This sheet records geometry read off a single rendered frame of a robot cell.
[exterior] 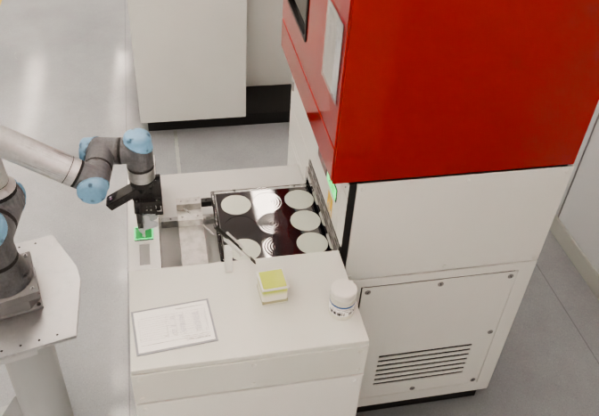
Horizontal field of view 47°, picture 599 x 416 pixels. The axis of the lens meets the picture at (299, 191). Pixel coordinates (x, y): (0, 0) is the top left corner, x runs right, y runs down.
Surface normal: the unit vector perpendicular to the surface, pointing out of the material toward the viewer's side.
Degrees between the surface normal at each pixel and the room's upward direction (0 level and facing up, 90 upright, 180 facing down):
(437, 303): 90
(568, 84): 90
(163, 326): 0
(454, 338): 90
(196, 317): 0
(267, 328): 0
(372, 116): 90
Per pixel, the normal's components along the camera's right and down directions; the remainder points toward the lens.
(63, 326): 0.06, -0.77
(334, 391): 0.19, 0.64
